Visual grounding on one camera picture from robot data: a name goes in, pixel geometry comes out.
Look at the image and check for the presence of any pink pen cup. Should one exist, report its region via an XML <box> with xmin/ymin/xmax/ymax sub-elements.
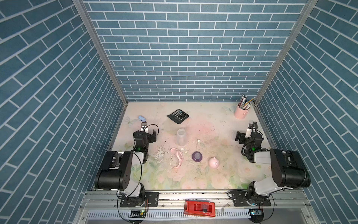
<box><xmin>234</xmin><ymin>104</ymin><xmax>250</xmax><ymax>119</ymax></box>

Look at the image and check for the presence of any pink bottle cap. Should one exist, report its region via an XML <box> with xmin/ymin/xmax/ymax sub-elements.
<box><xmin>208</xmin><ymin>157</ymin><xmax>220</xmax><ymax>169</ymax></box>

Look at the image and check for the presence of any pink bottle handle ring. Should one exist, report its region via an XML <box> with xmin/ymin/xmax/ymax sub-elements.
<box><xmin>170</xmin><ymin>147</ymin><xmax>184</xmax><ymax>169</ymax></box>

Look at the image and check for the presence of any purple collar with nipple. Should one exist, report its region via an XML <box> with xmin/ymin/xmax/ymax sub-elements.
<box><xmin>192</xmin><ymin>151</ymin><xmax>203</xmax><ymax>162</ymax></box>

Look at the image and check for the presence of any red box on rail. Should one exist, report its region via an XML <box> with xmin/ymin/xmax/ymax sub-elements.
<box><xmin>184</xmin><ymin>200</ymin><xmax>216</xmax><ymax>217</ymax></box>

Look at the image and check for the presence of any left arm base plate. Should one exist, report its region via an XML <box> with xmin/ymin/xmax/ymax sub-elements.
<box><xmin>119</xmin><ymin>191</ymin><xmax>159</xmax><ymax>208</ymax></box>

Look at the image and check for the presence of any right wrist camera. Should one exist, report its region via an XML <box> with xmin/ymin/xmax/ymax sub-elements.
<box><xmin>245</xmin><ymin>124</ymin><xmax>253</xmax><ymax>138</ymax></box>

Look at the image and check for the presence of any aluminium front rail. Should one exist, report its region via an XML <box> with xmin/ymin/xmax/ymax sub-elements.
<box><xmin>79</xmin><ymin>189</ymin><xmax>312</xmax><ymax>211</ymax></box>

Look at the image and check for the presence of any small blue eraser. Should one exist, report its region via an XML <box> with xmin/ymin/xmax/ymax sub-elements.
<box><xmin>138</xmin><ymin>116</ymin><xmax>146</xmax><ymax>122</ymax></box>

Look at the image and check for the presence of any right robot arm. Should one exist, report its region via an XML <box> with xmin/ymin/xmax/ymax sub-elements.
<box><xmin>232</xmin><ymin>131</ymin><xmax>310</xmax><ymax>207</ymax></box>

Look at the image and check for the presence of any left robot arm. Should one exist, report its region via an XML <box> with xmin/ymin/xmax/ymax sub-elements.
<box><xmin>95</xmin><ymin>130</ymin><xmax>159</xmax><ymax>208</ymax></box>

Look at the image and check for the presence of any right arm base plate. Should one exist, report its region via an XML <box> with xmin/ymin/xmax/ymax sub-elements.
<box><xmin>227</xmin><ymin>189</ymin><xmax>271</xmax><ymax>207</ymax></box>

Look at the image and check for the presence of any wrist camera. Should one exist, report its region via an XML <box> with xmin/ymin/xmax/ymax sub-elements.
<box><xmin>245</xmin><ymin>124</ymin><xmax>253</xmax><ymax>138</ymax></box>
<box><xmin>140</xmin><ymin>122</ymin><xmax>149</xmax><ymax>133</ymax></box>

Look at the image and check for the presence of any clear baby bottle body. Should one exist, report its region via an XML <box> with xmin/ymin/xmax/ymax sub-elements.
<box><xmin>176</xmin><ymin>129</ymin><xmax>187</xmax><ymax>146</ymax></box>

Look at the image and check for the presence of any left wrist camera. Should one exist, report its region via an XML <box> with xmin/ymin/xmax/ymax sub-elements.
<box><xmin>140</xmin><ymin>122</ymin><xmax>149</xmax><ymax>133</ymax></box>

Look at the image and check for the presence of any black calculator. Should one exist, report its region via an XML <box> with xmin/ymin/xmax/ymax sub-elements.
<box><xmin>167</xmin><ymin>109</ymin><xmax>189</xmax><ymax>124</ymax></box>

